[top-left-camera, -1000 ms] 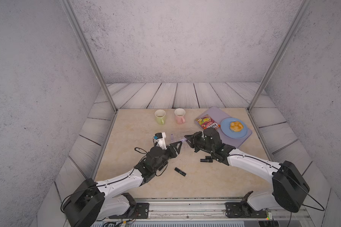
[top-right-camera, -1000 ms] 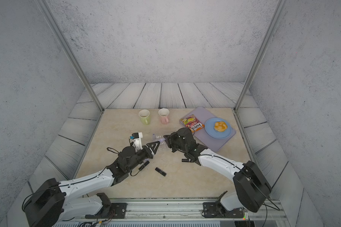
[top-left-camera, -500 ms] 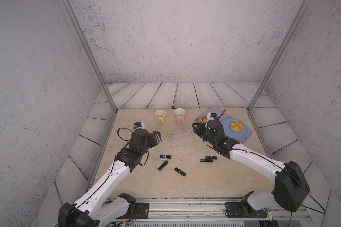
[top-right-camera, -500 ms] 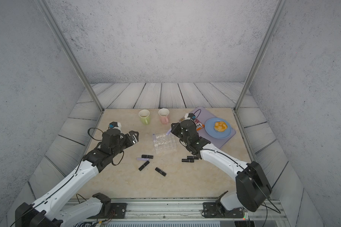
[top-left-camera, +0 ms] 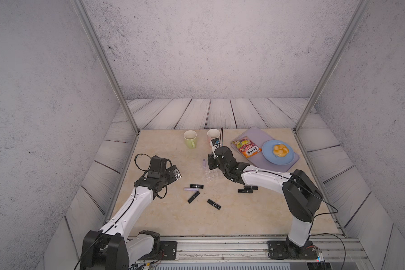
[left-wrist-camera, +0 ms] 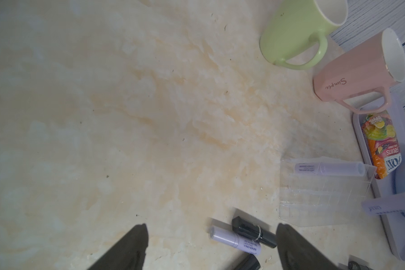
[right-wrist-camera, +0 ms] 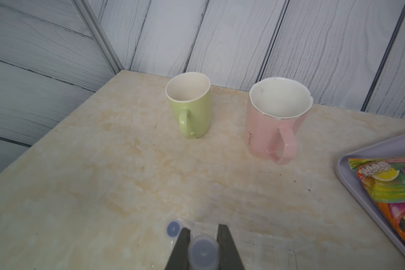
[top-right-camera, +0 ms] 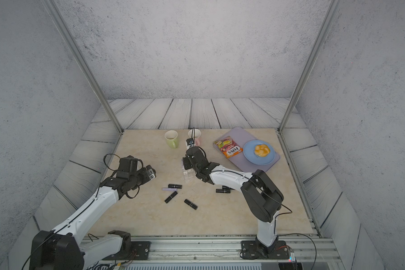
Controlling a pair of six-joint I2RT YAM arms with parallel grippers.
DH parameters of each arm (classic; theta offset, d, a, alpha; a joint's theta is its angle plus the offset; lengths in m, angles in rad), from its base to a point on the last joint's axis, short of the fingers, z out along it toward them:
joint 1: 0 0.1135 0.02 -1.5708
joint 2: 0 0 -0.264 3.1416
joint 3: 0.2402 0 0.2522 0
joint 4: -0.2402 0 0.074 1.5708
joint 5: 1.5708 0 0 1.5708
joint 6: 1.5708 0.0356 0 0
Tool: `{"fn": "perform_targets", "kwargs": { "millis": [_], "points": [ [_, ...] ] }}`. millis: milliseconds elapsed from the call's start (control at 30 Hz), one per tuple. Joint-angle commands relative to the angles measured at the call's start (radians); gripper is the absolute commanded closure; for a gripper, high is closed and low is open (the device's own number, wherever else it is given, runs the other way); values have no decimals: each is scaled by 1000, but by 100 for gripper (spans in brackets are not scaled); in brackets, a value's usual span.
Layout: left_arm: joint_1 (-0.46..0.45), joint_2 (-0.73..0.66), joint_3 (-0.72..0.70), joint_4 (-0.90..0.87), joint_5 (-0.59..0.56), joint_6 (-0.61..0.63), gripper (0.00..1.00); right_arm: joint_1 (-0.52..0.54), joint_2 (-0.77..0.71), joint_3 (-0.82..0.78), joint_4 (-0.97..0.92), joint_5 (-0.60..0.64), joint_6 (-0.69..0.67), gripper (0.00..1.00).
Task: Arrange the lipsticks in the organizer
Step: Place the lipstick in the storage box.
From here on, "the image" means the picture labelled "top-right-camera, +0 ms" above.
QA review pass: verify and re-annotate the left aluminium frame post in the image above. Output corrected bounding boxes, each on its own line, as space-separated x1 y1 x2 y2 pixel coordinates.
42 0 124 134

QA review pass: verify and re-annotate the black lipstick upper left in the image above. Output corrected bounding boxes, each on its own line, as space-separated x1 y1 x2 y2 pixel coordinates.
168 184 182 189

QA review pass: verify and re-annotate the blue plate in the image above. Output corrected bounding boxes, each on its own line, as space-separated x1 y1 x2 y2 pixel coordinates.
243 139 276 165

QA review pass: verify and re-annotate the green mug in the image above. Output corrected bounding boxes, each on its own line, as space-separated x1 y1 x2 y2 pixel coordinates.
164 130 179 149

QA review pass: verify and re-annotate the bread roll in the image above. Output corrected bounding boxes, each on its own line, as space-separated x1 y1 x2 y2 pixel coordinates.
254 144 271 158

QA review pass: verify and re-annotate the right aluminium frame post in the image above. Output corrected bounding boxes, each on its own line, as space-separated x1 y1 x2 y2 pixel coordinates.
278 0 341 133

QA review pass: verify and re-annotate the black lipstick centre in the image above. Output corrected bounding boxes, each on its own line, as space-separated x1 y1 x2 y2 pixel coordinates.
184 199 198 210

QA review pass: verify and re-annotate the purple lipstick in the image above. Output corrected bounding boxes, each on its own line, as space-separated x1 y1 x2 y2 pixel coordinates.
162 187 177 192

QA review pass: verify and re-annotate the candy bag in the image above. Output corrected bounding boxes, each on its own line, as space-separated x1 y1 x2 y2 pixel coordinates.
214 136 243 159

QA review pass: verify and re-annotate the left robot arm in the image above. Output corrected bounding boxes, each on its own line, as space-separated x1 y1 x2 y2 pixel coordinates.
23 156 156 270

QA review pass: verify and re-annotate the clear acrylic lipstick organizer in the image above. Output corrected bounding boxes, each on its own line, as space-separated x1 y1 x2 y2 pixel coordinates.
181 158 196 183

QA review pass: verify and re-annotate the aluminium frame post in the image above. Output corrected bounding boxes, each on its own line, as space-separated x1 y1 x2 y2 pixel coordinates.
278 0 341 133
42 0 124 134

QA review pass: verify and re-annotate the pink mug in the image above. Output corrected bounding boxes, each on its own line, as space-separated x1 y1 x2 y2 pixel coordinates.
188 128 201 146

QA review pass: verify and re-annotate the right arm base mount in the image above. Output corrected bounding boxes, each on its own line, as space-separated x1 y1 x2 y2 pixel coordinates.
239 237 291 260

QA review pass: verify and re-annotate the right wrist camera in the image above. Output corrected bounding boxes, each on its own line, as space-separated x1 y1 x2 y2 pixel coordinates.
186 138 196 149

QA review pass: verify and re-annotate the aluminium rail front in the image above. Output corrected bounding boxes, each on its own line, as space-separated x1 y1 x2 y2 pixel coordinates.
47 236 345 270

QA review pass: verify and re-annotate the black lipstick left diagonal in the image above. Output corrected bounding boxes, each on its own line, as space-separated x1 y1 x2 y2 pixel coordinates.
164 191 178 203

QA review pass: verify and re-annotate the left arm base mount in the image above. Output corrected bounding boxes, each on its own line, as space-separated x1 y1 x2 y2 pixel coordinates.
106 230 151 261

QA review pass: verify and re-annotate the black lipstick right lower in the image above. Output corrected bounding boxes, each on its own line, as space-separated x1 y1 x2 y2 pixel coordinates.
216 189 231 194

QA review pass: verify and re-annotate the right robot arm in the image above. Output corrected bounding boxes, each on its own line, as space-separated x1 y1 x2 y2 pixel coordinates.
182 146 284 253

